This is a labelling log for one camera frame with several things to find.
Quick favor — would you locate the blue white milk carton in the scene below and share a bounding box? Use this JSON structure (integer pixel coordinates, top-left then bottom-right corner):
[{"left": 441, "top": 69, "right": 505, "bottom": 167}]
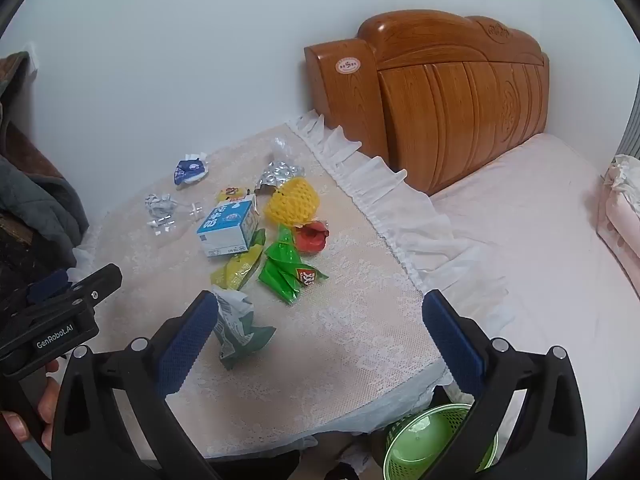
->
[{"left": 196, "top": 197, "right": 260, "bottom": 259}]

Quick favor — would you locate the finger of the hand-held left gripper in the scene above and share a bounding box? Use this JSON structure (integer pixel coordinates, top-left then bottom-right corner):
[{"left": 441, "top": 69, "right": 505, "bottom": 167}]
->
[
  {"left": 24, "top": 268, "right": 71, "bottom": 307},
  {"left": 65, "top": 263, "right": 124, "bottom": 307}
]

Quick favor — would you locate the pink bed sheet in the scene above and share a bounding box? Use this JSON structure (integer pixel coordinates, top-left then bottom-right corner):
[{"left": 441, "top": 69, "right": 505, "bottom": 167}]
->
[{"left": 429, "top": 132, "right": 640, "bottom": 480}]

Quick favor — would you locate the blue white mask wrapper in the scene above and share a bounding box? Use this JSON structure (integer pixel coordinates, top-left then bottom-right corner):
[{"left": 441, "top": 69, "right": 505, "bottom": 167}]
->
[{"left": 173, "top": 152, "right": 209, "bottom": 187}]

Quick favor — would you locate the yellow green snack wrapper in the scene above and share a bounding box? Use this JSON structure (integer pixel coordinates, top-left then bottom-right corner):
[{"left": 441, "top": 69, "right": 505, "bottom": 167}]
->
[{"left": 210, "top": 229, "right": 267, "bottom": 292}]

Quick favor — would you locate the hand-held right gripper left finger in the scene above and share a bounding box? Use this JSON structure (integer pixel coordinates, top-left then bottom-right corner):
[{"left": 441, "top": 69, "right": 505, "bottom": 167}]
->
[{"left": 50, "top": 289, "right": 221, "bottom": 480}]

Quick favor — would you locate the dark grey jacket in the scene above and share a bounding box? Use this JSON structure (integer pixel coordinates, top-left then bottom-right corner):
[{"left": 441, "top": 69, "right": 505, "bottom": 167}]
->
[{"left": 0, "top": 152, "right": 90, "bottom": 261}]

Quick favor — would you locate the white green packet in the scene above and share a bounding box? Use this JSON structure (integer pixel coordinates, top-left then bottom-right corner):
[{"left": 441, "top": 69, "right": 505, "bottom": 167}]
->
[{"left": 210, "top": 285, "right": 278, "bottom": 371}]

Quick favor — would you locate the printed white paper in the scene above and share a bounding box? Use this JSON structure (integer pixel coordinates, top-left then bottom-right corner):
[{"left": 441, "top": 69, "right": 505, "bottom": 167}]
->
[{"left": 144, "top": 192, "right": 179, "bottom": 221}]

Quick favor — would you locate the green snack packet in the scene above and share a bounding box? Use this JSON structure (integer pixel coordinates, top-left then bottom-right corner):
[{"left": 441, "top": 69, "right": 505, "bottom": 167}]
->
[{"left": 258, "top": 225, "right": 330, "bottom": 306}]

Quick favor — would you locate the small yellow snack wrapper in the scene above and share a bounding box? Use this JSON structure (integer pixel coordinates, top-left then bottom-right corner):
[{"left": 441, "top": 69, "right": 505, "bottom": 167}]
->
[{"left": 216, "top": 187, "right": 253, "bottom": 206}]

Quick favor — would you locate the cream lace tablecloth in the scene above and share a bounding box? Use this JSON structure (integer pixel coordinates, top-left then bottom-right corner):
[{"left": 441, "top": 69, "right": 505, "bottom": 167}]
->
[{"left": 70, "top": 110, "right": 482, "bottom": 461}]

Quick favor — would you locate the crumpled silver foil wrapper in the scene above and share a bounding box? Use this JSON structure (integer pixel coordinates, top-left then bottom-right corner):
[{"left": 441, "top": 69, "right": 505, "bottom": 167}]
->
[{"left": 255, "top": 160, "right": 306, "bottom": 196}]

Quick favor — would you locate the person's left hand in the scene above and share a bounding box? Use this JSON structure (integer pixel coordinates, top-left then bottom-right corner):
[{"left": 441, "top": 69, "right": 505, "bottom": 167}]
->
[{"left": 0, "top": 361, "right": 62, "bottom": 444}]

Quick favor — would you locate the crumpled red wrapper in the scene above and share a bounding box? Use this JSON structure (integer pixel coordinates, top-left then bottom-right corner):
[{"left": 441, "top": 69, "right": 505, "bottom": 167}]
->
[{"left": 292, "top": 220, "right": 330, "bottom": 253}]

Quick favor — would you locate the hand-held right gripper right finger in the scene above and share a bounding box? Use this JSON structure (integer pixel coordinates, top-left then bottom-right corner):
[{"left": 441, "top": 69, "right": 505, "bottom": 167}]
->
[{"left": 421, "top": 289, "right": 589, "bottom": 480}]

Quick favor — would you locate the dark cloth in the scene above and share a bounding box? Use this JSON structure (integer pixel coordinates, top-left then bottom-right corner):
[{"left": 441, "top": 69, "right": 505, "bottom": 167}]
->
[{"left": 0, "top": 212, "right": 78, "bottom": 301}]

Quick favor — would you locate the folded pink blanket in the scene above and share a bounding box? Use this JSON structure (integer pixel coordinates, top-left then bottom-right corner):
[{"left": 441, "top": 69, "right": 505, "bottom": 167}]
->
[{"left": 597, "top": 154, "right": 640, "bottom": 296}]

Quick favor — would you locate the green plastic basket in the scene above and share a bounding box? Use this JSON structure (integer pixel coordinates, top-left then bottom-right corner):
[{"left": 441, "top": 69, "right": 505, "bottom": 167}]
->
[{"left": 382, "top": 402, "right": 499, "bottom": 480}]

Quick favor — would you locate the grey ribbed fixture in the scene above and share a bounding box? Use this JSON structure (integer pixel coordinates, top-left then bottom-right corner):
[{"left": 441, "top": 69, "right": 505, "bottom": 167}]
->
[{"left": 620, "top": 105, "right": 640, "bottom": 158}]

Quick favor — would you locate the yellow foam fruit net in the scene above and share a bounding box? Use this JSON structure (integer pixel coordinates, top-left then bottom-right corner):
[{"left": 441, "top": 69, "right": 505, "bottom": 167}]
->
[{"left": 265, "top": 176, "right": 320, "bottom": 226}]

